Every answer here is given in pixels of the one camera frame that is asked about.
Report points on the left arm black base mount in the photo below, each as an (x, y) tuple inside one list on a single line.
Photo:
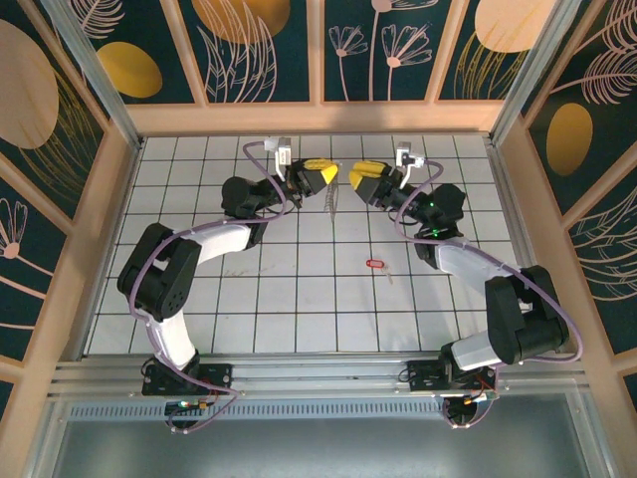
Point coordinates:
[(219, 373)]

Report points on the red key tag with key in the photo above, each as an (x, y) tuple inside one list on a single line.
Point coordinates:
[(373, 262)]

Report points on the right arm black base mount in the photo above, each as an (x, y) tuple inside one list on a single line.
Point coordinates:
[(423, 376)]

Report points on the perforated metal strip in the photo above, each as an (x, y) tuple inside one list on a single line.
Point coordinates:
[(318, 409)]

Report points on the left controller board green light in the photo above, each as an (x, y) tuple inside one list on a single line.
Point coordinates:
[(186, 404)]

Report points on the left aluminium frame post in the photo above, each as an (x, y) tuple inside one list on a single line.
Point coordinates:
[(99, 79)]

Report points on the aluminium mounting rail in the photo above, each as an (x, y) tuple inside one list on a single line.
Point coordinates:
[(318, 371)]

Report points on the right aluminium frame post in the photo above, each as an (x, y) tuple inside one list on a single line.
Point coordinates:
[(532, 70)]

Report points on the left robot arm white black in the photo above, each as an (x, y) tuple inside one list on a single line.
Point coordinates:
[(221, 241)]

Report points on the right controller board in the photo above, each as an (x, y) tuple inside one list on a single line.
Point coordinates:
[(480, 397)]

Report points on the aluminium frame post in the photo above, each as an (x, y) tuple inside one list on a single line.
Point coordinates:
[(99, 79), (532, 70)]

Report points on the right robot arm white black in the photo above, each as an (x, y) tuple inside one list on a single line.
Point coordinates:
[(468, 266)]

